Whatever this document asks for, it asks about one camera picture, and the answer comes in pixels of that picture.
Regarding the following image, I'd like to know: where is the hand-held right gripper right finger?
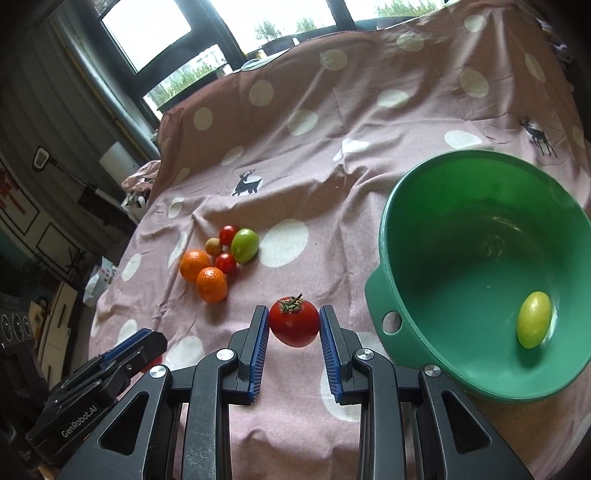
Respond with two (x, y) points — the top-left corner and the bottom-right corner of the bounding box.
(318, 305), (536, 480)

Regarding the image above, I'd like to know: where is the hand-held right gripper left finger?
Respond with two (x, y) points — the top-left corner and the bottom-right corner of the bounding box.
(67, 305), (271, 480)

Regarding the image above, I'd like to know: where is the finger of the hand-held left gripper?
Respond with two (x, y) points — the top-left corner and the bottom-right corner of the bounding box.
(102, 329), (168, 371)

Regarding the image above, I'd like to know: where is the large red tomato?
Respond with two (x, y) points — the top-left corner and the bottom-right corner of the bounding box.
(269, 294), (321, 348)

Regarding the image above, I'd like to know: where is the orange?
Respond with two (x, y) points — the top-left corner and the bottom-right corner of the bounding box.
(180, 249), (212, 283)
(196, 267), (229, 304)

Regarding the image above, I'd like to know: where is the green plastic bowl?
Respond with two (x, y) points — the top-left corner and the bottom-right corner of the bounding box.
(365, 150), (591, 404)

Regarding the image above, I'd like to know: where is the white printed packet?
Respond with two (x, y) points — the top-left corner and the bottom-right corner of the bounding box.
(85, 258), (118, 308)

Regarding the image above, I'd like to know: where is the green round fruit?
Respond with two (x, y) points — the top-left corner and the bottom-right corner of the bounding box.
(231, 228), (260, 264)

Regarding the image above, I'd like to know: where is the black ribbed device with dials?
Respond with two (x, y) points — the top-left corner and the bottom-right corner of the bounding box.
(0, 295), (37, 349)

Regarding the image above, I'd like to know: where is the black box on rod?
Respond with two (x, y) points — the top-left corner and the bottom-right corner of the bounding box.
(78, 185), (116, 217)

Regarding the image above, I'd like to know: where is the pink crumpled cloth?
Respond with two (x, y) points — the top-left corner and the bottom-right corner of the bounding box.
(121, 161), (161, 192)

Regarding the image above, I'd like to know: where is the yellow-green oval fruit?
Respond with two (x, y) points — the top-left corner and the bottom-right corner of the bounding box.
(516, 291), (553, 349)

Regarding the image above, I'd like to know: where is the pink polka-dot blanket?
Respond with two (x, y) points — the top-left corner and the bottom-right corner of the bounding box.
(90, 0), (591, 480)

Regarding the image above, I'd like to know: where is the black framed window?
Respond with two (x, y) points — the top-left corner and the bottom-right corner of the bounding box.
(46, 0), (462, 134)

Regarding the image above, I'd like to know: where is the potted plant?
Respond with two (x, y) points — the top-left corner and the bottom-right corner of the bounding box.
(254, 18), (301, 56)

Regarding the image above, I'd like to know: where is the crumpled pale clothing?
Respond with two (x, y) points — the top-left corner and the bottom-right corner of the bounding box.
(545, 18), (575, 65)

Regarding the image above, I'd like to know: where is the red wall poster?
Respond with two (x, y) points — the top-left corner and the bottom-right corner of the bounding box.
(0, 166), (40, 232)

